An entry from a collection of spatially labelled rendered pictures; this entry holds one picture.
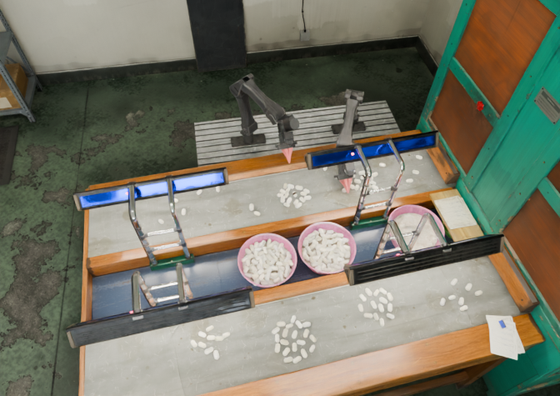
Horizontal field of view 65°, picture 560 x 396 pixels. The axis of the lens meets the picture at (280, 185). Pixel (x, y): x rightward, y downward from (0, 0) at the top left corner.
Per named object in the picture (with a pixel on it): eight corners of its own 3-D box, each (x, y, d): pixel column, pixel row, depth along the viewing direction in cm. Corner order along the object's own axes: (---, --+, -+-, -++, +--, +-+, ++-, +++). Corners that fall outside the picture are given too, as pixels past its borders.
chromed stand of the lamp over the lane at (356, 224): (338, 200, 229) (351, 141, 193) (375, 193, 232) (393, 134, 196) (351, 230, 218) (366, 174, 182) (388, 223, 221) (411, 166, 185)
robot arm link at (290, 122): (303, 123, 214) (292, 102, 211) (292, 132, 210) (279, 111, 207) (290, 127, 224) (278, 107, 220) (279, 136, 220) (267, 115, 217)
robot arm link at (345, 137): (352, 149, 216) (365, 87, 215) (334, 146, 217) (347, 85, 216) (352, 151, 228) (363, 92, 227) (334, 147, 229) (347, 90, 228)
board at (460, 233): (428, 195, 220) (429, 193, 219) (456, 190, 222) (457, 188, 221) (459, 252, 201) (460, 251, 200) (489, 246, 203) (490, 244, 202)
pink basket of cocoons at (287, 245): (234, 249, 210) (232, 238, 203) (288, 238, 214) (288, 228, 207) (244, 301, 195) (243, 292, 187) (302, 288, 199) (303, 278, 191)
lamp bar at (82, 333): (72, 325, 151) (65, 318, 145) (251, 287, 160) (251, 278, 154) (72, 348, 146) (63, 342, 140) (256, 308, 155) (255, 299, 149)
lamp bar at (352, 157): (303, 157, 198) (304, 146, 192) (430, 135, 207) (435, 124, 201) (307, 171, 193) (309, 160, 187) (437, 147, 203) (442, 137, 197)
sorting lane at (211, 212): (90, 208, 218) (88, 207, 216) (427, 148, 245) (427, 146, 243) (88, 262, 200) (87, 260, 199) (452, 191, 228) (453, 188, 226)
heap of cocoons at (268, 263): (237, 250, 209) (237, 243, 204) (286, 240, 213) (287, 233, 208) (247, 296, 195) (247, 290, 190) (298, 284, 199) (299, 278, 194)
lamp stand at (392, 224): (365, 268, 205) (385, 216, 170) (405, 259, 208) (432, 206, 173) (380, 306, 194) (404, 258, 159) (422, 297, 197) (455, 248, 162)
